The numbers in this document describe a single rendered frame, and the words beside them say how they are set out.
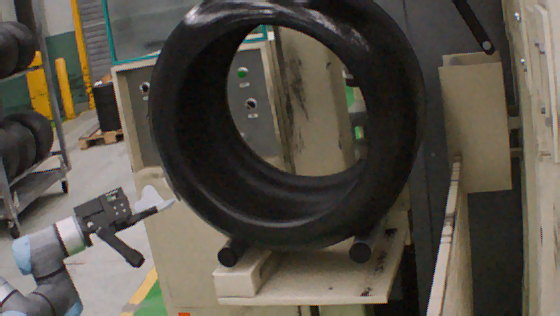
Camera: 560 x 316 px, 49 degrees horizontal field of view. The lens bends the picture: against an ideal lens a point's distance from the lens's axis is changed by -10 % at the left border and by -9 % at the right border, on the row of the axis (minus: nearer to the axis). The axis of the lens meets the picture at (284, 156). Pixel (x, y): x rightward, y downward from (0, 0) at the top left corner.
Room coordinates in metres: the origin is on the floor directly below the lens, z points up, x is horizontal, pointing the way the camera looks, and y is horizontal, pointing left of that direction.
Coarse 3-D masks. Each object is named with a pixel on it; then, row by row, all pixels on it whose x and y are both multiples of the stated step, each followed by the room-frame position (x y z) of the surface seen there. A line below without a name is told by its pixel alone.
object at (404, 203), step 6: (408, 180) 1.50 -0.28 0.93; (408, 186) 1.50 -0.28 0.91; (402, 192) 1.50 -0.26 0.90; (408, 192) 1.50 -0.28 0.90; (402, 198) 1.50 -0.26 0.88; (408, 198) 1.50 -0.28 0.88; (396, 204) 1.51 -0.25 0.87; (402, 204) 1.50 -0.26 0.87; (408, 204) 1.50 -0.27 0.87; (390, 210) 1.52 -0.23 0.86; (396, 210) 1.51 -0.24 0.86; (402, 210) 1.51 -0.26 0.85; (408, 210) 1.50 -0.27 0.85
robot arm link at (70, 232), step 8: (72, 216) 1.24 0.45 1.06; (56, 224) 1.21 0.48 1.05; (64, 224) 1.21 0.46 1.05; (72, 224) 1.21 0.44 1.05; (64, 232) 1.19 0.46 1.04; (72, 232) 1.20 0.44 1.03; (80, 232) 1.21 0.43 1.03; (64, 240) 1.19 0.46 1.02; (72, 240) 1.19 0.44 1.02; (80, 240) 1.20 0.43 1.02; (72, 248) 1.19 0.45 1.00; (80, 248) 1.20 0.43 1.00
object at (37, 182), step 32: (32, 0) 5.62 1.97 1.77; (0, 32) 4.98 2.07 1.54; (0, 64) 4.91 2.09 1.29; (0, 96) 5.70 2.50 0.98; (0, 128) 4.89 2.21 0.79; (32, 128) 5.28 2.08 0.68; (0, 160) 4.40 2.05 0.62; (32, 160) 5.04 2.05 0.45; (64, 160) 5.62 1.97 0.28; (0, 192) 4.41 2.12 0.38; (32, 192) 4.94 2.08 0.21; (64, 192) 5.50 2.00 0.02
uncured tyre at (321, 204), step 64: (256, 0) 1.23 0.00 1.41; (320, 0) 1.21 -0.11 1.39; (192, 64) 1.52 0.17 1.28; (384, 64) 1.17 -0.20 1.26; (192, 128) 1.52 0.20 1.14; (384, 128) 1.16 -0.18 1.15; (192, 192) 1.29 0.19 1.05; (256, 192) 1.50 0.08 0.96; (320, 192) 1.48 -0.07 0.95; (384, 192) 1.18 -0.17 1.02
